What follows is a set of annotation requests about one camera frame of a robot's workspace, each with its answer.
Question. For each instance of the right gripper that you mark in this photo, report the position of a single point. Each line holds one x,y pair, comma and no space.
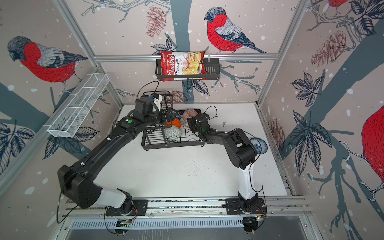
191,122

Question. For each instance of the red patterned bowl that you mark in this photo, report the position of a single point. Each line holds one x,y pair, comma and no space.
190,113

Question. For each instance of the orange plastic bowl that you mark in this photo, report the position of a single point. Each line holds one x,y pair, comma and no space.
175,122

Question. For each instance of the black wire dish rack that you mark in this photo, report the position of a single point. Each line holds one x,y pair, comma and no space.
154,137

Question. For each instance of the green patterned bowl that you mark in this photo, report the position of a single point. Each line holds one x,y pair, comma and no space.
173,134

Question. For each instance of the blue white floral bowl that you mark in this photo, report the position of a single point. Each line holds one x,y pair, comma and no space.
260,145

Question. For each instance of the dark blue patterned bowl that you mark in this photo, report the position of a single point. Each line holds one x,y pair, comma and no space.
177,115

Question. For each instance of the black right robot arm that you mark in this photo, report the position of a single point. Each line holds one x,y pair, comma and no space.
242,155

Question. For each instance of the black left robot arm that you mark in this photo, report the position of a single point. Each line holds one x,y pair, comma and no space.
77,181

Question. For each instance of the red cassava chips bag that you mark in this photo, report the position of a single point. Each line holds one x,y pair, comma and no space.
176,64

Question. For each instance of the black wall basket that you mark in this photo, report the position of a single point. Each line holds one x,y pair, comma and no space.
212,67

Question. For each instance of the white mesh wall shelf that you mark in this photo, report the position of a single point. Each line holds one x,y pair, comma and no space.
71,118

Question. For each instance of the aluminium front rail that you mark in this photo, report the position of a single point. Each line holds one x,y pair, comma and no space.
203,207

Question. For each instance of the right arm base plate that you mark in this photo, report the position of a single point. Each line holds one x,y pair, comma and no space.
234,207

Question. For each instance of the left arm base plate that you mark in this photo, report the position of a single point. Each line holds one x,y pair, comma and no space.
141,207

